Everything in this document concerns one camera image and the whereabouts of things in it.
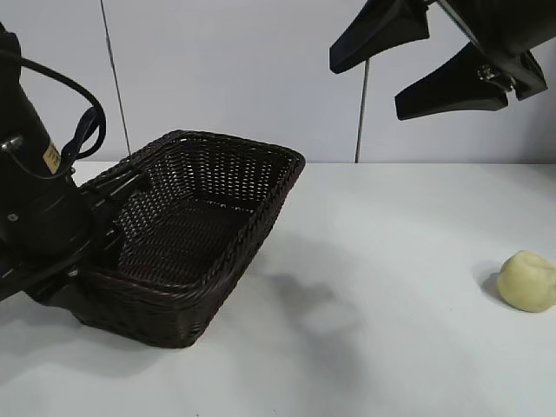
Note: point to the thin grey metal rod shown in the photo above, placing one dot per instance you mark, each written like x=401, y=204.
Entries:
x=116, y=78
x=362, y=108

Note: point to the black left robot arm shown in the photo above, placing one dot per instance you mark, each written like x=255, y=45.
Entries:
x=21, y=108

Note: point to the pale yellow egg yolk pastry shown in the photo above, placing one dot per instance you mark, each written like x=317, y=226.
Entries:
x=525, y=282

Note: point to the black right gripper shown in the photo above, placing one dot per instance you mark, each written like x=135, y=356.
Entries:
x=508, y=26

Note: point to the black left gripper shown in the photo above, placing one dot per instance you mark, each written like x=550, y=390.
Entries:
x=35, y=221

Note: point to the dark brown wicker basket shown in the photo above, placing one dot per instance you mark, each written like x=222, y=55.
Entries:
x=195, y=234

